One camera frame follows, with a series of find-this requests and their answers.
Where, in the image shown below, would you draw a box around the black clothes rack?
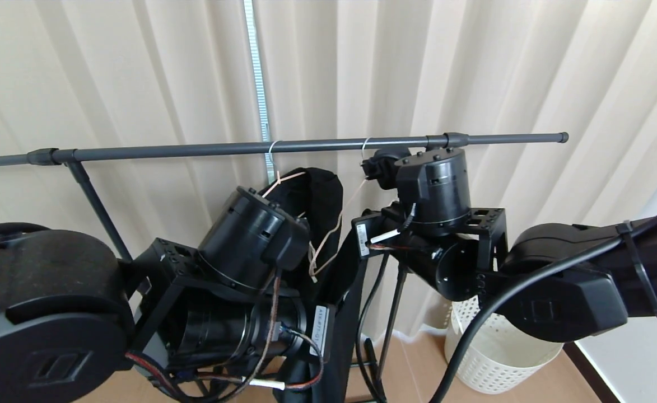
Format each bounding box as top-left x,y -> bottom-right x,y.
0,132 -> 570,403

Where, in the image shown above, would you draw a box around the white laundry basket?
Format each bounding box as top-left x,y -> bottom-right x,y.
445,297 -> 564,394

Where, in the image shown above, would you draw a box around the black drawstring shorts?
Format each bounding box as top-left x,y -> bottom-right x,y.
267,167 -> 344,283

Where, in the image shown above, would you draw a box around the black garment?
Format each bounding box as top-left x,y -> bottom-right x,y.
275,229 -> 369,403

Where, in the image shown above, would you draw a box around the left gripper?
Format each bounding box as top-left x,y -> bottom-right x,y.
180,301 -> 336,368

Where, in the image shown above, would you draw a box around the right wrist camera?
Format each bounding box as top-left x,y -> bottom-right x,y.
360,148 -> 414,191

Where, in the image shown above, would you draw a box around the pink clothes hanger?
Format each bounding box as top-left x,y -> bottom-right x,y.
307,138 -> 374,280
261,140 -> 307,220

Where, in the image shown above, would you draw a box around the beige curtain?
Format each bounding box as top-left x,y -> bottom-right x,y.
0,0 -> 657,342

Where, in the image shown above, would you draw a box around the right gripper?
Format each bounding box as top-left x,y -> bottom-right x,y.
352,210 -> 501,303

